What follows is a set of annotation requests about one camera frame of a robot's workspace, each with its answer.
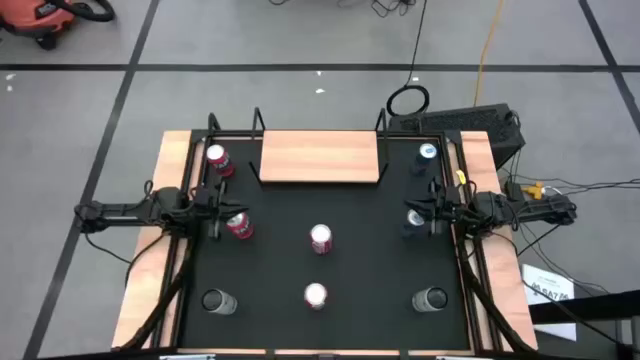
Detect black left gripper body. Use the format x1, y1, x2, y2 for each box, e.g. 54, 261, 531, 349
192, 179, 225, 241

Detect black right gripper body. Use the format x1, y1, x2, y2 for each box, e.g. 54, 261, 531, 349
427, 179, 474, 237

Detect red Fanta can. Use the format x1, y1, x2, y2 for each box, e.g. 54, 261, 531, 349
225, 212, 255, 241
205, 143, 236, 179

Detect silver slim beverage can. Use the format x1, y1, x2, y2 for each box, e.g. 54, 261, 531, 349
411, 285, 450, 314
200, 287, 239, 316

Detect red Coca-Cola can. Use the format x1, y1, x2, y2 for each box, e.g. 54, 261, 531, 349
309, 223, 334, 256
303, 282, 329, 311

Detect black table mat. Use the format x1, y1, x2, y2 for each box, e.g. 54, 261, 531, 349
177, 137, 471, 351

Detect black computer case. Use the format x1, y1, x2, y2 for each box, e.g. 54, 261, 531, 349
388, 102, 527, 169

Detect white paper sign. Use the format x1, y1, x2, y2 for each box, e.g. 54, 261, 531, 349
520, 263, 577, 342

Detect black stand beam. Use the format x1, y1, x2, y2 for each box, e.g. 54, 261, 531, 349
528, 289, 640, 325

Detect orange shop vacuum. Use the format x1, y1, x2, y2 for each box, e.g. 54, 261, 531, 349
0, 0, 76, 51

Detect black sleeved cable bundle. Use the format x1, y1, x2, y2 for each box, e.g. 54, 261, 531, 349
117, 234, 196, 351
457, 234, 536, 354

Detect wooden shelf with black frame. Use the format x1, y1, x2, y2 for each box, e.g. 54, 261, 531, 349
248, 106, 392, 185

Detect thin black cable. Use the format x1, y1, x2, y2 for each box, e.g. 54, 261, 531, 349
82, 229, 171, 289

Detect black cable with coil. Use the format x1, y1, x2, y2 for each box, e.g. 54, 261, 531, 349
385, 0, 431, 118

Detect yellow power cable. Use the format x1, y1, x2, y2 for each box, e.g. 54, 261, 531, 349
472, 0, 505, 107

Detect grey floor cable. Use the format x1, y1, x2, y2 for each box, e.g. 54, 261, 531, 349
542, 177, 640, 197

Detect tangled black floor cables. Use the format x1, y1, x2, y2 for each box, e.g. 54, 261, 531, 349
267, 0, 419, 19

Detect black vacuum hose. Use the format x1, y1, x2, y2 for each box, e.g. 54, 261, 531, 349
49, 0, 116, 24

